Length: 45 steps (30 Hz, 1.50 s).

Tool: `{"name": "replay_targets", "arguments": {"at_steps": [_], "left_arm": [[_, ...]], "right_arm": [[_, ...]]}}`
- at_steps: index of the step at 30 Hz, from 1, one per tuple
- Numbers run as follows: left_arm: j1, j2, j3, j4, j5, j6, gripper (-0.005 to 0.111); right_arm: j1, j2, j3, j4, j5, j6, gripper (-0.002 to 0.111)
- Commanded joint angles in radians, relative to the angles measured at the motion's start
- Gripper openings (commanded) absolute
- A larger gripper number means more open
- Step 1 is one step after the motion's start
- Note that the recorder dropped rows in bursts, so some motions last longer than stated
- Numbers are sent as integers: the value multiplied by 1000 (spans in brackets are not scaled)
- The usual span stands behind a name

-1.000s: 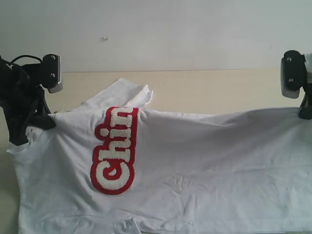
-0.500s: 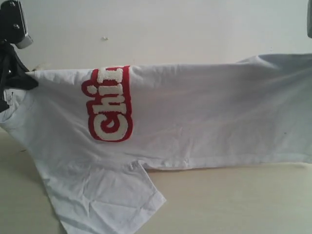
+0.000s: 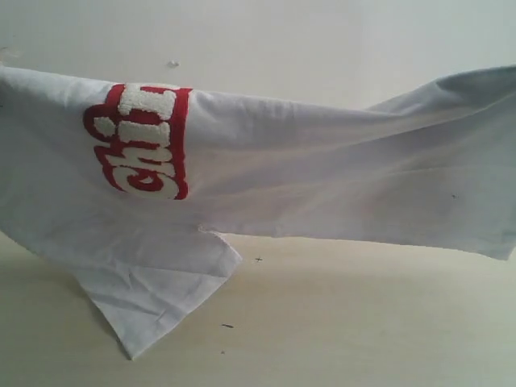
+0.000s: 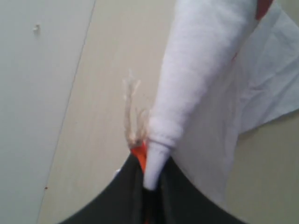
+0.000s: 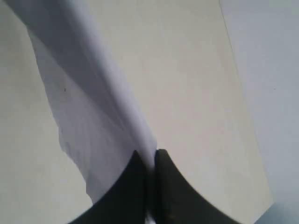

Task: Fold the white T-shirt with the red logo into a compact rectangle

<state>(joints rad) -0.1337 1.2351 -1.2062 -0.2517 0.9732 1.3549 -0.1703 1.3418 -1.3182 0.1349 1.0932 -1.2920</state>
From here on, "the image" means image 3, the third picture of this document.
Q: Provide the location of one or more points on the white t-shirt red lettering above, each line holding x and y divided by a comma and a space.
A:
132, 187

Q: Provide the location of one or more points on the small white wall hook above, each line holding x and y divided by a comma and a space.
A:
173, 63

